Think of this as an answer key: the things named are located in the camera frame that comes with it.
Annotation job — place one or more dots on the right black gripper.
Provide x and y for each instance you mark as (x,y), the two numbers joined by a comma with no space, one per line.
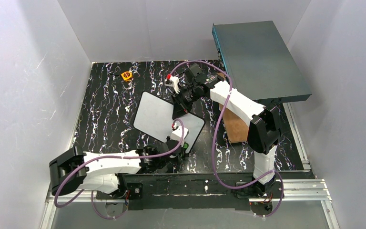
(179,98)

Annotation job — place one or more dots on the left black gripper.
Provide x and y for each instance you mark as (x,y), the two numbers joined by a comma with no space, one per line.
(177,150)

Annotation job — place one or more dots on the green bone-shaped eraser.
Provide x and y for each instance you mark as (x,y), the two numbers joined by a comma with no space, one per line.
(185,146)

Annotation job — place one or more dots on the small white whiteboard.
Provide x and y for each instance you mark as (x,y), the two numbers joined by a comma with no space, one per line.
(154,118)

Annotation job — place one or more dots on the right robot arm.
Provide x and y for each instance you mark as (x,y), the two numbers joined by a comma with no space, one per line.
(264,125)

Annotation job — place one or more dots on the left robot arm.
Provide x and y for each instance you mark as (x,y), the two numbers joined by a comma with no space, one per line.
(76,169)

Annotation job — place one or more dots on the brown wooden board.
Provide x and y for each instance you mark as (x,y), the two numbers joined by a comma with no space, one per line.
(236,129)

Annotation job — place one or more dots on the orange tape measure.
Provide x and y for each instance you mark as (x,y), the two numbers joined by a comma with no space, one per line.
(127,76)

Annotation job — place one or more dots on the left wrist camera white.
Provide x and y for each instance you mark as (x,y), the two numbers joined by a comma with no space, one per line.
(178,133)

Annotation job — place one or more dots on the grey metal network switch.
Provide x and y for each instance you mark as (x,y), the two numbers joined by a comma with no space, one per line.
(259,63)

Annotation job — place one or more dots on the aluminium frame rail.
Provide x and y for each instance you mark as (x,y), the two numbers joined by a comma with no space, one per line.
(191,184)

